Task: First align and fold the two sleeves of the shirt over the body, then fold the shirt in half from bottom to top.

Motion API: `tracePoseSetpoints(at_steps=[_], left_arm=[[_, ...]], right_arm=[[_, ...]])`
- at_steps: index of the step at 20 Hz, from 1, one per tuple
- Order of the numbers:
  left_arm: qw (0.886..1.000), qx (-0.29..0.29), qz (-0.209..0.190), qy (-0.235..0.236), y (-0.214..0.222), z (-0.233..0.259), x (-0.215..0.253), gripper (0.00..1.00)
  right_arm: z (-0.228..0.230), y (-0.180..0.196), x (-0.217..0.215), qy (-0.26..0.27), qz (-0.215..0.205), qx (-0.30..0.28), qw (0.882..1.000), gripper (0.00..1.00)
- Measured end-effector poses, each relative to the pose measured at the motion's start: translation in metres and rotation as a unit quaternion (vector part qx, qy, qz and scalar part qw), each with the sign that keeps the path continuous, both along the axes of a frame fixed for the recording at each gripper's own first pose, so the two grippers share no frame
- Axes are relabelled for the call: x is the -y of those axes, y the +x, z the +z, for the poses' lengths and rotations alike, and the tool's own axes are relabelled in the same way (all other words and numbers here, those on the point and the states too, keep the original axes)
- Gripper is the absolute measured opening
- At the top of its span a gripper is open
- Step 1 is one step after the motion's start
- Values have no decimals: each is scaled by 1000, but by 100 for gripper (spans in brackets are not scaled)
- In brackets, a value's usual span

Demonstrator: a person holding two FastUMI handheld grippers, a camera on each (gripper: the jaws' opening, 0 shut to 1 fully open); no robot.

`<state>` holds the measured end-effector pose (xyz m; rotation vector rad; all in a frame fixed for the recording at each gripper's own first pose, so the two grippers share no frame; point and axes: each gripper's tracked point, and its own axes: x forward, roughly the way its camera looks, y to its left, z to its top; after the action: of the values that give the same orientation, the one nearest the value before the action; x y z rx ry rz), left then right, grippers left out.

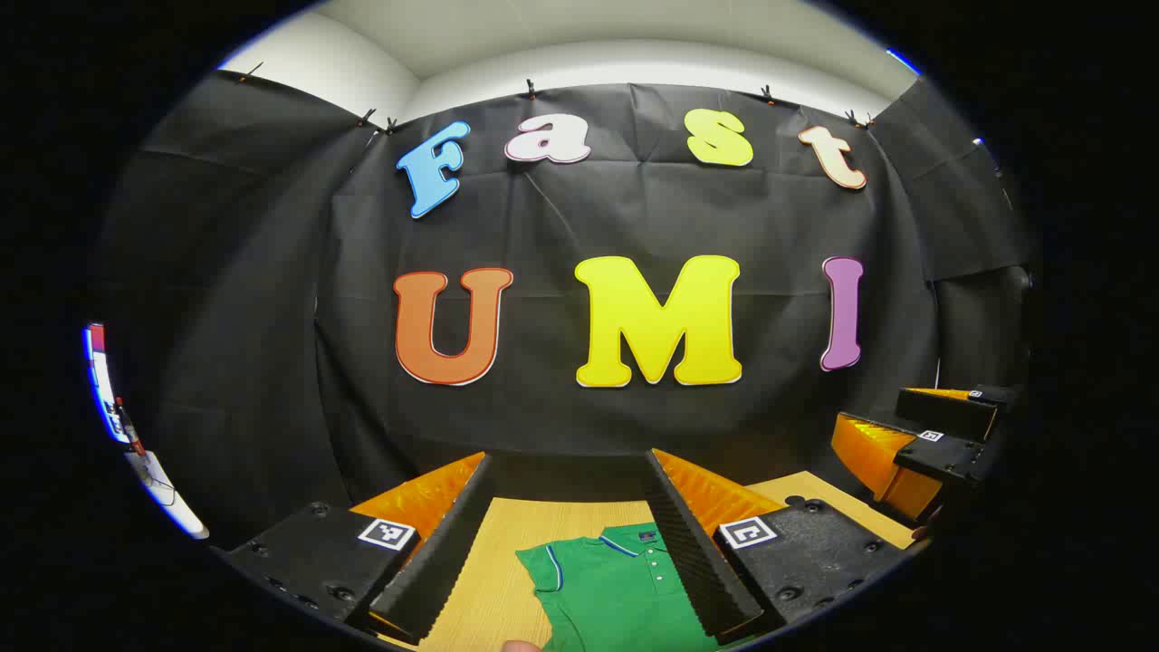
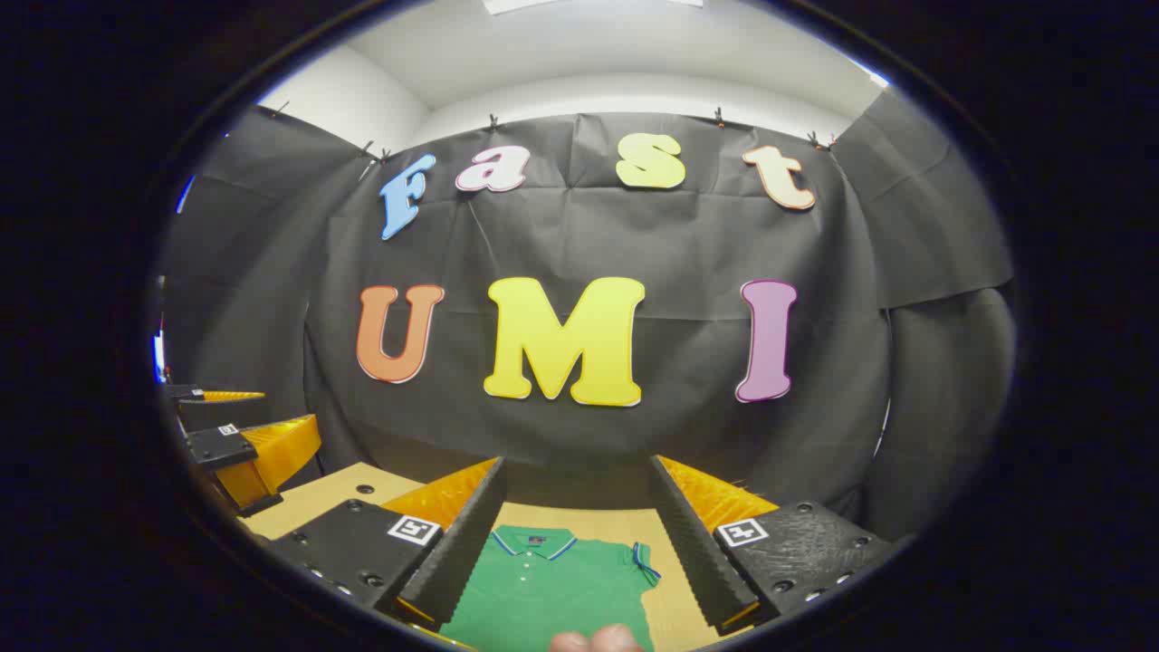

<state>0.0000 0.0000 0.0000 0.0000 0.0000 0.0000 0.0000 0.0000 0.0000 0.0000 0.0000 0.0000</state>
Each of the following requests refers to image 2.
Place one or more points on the green T-shirt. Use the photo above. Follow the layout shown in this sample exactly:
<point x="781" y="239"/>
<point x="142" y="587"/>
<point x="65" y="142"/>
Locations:
<point x="543" y="589"/>

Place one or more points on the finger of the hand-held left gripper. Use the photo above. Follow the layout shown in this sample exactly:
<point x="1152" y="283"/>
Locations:
<point x="231" y="396"/>
<point x="272" y="453"/>

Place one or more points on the black backdrop cloth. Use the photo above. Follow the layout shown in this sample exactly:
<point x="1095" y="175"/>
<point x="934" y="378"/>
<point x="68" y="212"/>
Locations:
<point x="634" y="244"/>

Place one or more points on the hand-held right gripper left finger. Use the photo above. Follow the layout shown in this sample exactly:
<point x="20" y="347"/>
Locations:
<point x="457" y="552"/>

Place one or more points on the ceiling light panel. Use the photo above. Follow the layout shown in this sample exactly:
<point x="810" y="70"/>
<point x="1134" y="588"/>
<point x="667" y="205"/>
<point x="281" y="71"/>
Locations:
<point x="516" y="4"/>

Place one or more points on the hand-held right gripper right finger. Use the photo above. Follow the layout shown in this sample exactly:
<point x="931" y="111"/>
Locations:
<point x="697" y="552"/>

